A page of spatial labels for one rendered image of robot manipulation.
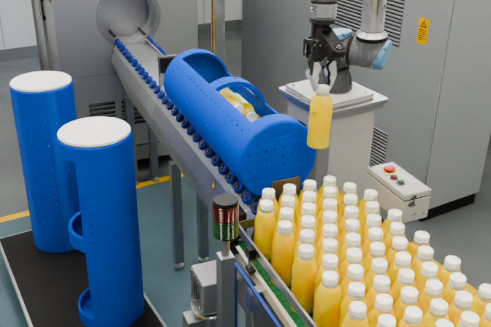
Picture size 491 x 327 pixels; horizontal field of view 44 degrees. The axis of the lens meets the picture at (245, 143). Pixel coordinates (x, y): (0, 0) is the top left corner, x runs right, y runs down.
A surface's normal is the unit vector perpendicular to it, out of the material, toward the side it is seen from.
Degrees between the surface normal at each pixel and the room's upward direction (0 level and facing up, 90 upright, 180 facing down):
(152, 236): 0
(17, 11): 90
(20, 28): 90
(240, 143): 61
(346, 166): 90
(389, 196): 90
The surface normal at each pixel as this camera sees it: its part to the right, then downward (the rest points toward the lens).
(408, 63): -0.86, 0.21
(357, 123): 0.50, 0.37
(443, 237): 0.01, -0.90
